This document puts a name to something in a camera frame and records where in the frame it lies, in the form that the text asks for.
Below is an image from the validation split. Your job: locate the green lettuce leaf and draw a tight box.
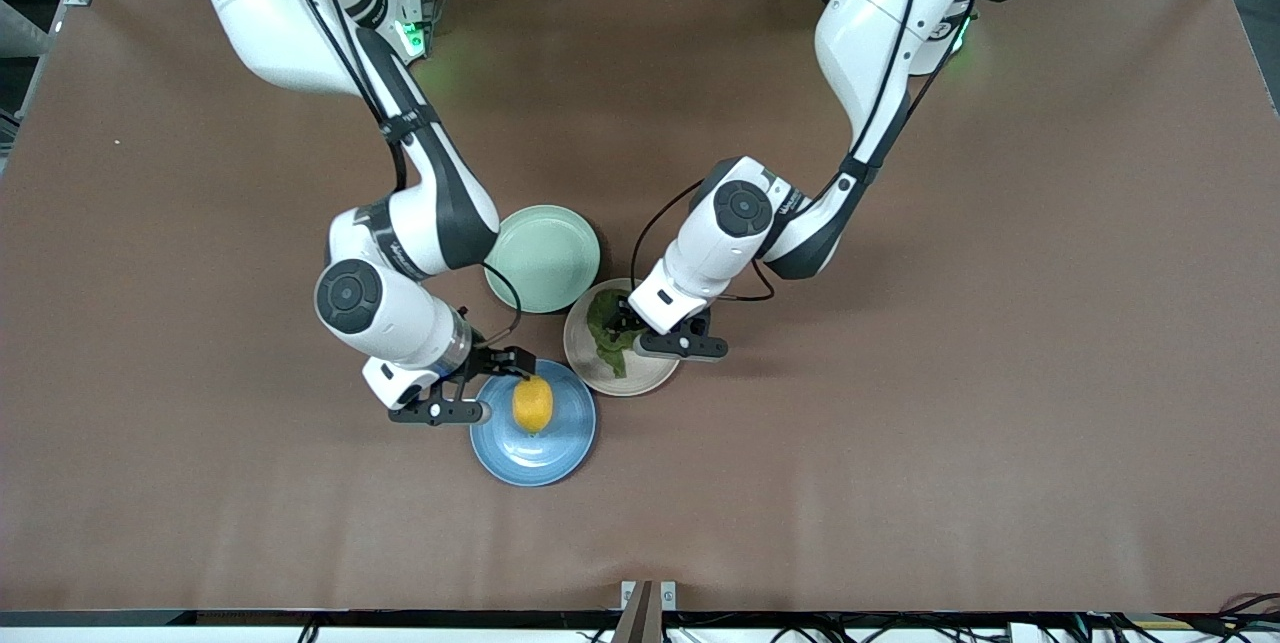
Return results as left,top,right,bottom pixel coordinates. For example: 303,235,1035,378
586,289,633,379

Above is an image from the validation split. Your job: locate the yellow lemon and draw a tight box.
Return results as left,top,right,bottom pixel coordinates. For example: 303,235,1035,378
512,375,554,434

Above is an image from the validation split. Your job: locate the beige plate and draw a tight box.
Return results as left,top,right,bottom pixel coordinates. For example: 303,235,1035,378
563,278,683,397

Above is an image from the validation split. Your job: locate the blue plate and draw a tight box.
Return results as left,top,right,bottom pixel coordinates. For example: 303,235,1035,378
469,359,599,488

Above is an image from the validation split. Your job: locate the light green plate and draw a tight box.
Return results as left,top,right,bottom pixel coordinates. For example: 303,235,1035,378
484,204,602,315

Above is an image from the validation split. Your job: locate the brown table mat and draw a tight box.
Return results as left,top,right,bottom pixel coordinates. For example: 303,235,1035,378
0,0,1280,614

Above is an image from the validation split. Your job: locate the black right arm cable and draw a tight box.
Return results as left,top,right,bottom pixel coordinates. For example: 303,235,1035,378
455,263,523,339

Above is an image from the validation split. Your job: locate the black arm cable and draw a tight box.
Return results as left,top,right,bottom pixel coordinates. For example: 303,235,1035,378
630,181,776,304
455,263,523,339

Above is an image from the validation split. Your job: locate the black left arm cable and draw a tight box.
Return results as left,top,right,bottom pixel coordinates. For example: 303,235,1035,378
630,181,776,304

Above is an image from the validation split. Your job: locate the metal table edge bracket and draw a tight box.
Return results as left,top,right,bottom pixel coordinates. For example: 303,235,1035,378
620,580,678,643

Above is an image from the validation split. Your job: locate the black cable bundle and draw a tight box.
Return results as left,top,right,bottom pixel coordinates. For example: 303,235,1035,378
1215,591,1280,626

